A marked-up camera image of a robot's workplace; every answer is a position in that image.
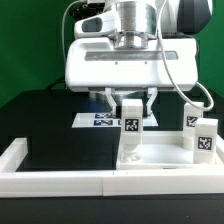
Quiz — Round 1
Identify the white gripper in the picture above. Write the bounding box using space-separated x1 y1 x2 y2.
65 37 198 118

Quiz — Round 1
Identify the white square table top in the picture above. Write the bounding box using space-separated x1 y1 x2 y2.
116 131 224 170

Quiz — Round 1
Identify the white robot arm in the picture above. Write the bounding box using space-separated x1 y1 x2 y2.
65 0 213 115

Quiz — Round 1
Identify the white sheet with tags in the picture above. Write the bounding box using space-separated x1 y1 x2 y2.
72 113 158 128

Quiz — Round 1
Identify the white U-shaped obstacle fence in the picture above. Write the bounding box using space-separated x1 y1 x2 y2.
0 138 224 198

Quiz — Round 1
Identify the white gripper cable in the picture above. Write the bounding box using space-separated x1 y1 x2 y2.
155 0 215 112

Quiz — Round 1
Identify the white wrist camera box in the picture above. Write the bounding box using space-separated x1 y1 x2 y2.
74 11 118 39

